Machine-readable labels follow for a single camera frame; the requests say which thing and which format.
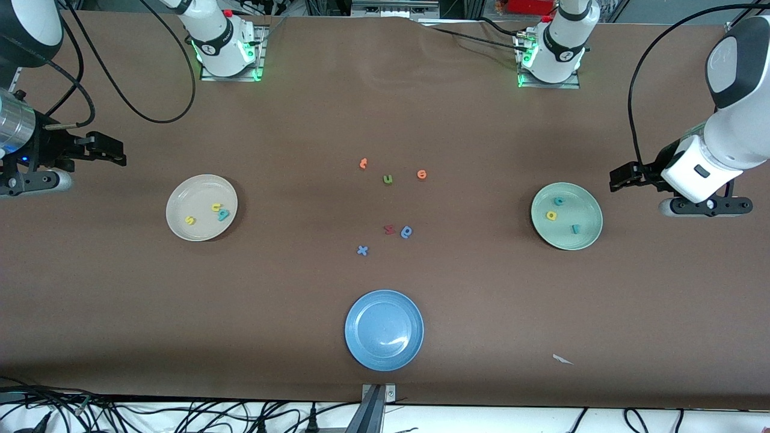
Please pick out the white paper scrap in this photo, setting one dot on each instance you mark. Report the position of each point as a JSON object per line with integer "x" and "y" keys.
{"x": 561, "y": 359}

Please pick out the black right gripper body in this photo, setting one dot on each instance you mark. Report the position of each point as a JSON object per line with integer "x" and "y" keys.
{"x": 53, "y": 146}

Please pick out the blue foam letter a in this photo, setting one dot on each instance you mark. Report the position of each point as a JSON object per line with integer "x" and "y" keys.
{"x": 407, "y": 231}

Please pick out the grey metal device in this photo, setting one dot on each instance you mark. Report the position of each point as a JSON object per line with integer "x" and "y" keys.
{"x": 391, "y": 9}

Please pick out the blue round plate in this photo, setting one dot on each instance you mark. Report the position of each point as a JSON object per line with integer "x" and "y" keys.
{"x": 384, "y": 331}

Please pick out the aluminium profile with bracket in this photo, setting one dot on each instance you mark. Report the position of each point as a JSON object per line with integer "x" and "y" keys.
{"x": 373, "y": 415}

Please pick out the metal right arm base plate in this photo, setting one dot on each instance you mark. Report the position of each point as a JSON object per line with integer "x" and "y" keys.
{"x": 210, "y": 78}

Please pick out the red box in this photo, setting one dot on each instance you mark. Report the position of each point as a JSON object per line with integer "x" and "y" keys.
{"x": 529, "y": 6}

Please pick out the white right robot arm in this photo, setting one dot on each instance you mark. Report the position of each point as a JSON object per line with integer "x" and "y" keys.
{"x": 216, "y": 42}

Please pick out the green round plate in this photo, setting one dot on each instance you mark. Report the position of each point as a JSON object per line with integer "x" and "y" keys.
{"x": 577, "y": 207}

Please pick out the beige round plate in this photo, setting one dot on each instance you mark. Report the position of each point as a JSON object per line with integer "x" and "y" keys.
{"x": 195, "y": 195}

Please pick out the brown table cover sheet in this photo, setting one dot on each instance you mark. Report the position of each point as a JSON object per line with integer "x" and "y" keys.
{"x": 120, "y": 300}

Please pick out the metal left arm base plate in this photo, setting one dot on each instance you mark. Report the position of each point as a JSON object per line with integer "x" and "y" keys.
{"x": 541, "y": 86}

